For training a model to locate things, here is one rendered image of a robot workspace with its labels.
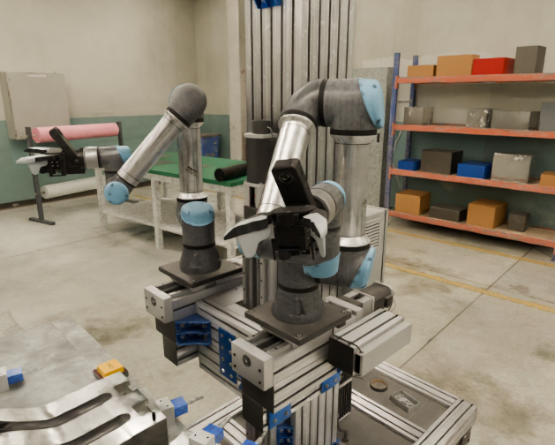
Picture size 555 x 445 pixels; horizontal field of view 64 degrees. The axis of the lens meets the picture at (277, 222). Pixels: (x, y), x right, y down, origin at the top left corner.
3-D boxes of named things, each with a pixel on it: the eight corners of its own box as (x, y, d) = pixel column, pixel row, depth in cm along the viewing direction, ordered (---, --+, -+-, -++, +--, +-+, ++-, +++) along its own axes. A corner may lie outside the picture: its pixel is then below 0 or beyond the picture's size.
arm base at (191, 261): (205, 256, 174) (204, 232, 171) (228, 267, 164) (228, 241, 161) (171, 266, 164) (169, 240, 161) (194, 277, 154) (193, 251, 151)
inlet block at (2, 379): (42, 371, 142) (40, 356, 140) (44, 379, 138) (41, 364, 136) (-6, 385, 135) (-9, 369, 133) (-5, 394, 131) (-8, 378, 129)
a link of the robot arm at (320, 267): (294, 262, 101) (294, 215, 98) (342, 268, 97) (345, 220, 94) (282, 275, 93) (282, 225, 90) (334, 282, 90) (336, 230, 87)
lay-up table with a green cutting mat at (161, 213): (166, 213, 646) (161, 142, 618) (301, 246, 502) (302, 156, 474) (93, 230, 561) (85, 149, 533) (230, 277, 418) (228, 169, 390)
